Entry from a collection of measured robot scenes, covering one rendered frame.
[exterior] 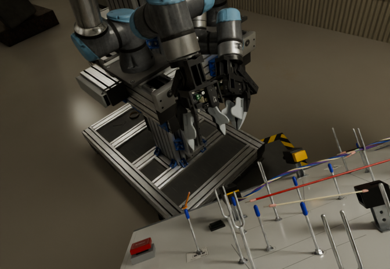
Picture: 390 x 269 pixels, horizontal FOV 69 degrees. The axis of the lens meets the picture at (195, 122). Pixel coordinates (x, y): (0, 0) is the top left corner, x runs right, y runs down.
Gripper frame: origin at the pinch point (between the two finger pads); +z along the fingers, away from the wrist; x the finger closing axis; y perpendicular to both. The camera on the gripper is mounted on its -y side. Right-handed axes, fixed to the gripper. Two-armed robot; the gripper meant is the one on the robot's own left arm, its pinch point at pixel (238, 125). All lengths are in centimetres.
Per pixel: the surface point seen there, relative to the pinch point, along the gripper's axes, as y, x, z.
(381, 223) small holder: 9.8, 37.0, 21.9
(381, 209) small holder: 10.0, 37.3, 19.6
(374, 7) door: -271, -27, -149
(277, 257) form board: 20.5, 23.5, 27.5
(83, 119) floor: -41, -237, -40
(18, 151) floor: 11, -259, -7
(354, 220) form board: 6.1, 31.5, 22.5
